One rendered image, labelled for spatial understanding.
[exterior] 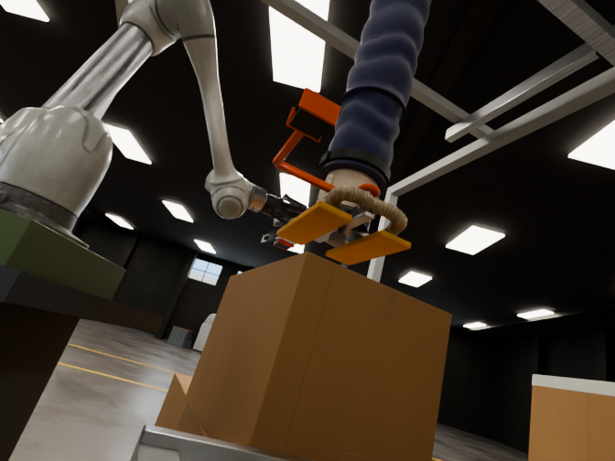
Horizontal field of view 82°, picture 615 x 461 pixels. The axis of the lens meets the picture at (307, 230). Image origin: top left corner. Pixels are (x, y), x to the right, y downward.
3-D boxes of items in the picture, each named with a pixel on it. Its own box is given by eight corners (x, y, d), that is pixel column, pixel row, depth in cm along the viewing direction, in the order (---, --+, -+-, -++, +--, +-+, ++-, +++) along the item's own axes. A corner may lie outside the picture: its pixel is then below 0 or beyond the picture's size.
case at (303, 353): (425, 514, 69) (452, 314, 83) (236, 484, 55) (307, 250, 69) (296, 425, 121) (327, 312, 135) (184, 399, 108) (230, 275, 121)
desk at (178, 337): (190, 348, 1441) (197, 332, 1463) (181, 348, 1324) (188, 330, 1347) (176, 344, 1444) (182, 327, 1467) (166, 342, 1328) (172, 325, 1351)
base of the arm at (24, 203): (-87, 183, 59) (-65, 155, 61) (19, 231, 80) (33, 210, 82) (3, 209, 56) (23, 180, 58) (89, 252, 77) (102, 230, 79)
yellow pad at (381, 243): (411, 249, 95) (414, 232, 97) (381, 235, 93) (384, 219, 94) (349, 265, 126) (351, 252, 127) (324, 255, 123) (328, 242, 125)
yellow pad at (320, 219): (351, 221, 90) (356, 205, 92) (318, 206, 87) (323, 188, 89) (301, 246, 120) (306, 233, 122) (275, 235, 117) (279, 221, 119)
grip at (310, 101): (335, 124, 73) (341, 106, 75) (298, 104, 71) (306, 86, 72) (318, 143, 81) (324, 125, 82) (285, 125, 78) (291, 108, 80)
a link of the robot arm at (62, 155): (10, 180, 61) (75, 85, 69) (-28, 179, 71) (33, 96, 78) (94, 222, 74) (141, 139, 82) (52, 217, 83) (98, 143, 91)
